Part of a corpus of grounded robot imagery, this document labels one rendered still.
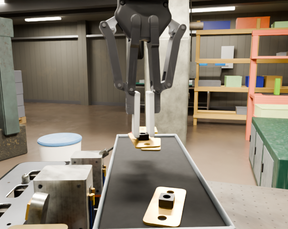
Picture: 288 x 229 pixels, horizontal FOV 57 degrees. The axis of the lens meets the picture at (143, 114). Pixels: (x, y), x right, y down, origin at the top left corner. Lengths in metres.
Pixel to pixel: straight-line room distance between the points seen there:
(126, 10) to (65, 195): 0.35
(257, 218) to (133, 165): 0.90
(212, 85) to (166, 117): 2.42
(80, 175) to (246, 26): 5.88
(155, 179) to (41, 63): 10.27
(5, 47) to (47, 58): 6.35
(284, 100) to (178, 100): 1.66
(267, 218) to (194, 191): 0.94
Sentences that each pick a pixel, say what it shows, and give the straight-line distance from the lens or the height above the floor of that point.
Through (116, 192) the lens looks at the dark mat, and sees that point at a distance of 0.36.
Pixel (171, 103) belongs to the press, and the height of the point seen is 0.79.
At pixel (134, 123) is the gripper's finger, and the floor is 1.23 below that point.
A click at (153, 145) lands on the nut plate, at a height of 1.21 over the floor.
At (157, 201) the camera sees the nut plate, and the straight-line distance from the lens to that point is 0.33.
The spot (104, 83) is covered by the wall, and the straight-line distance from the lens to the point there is 9.34.
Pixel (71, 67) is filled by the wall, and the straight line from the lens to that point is 9.91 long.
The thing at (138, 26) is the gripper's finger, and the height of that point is 1.38.
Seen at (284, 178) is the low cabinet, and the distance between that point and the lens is 2.21.
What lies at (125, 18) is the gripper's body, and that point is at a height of 1.39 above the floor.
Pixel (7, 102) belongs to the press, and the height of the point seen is 0.84.
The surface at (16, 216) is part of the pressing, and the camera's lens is 0.67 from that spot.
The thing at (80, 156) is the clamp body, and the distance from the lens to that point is 0.81.
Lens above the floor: 1.32
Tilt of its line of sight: 10 degrees down
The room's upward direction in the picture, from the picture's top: straight up
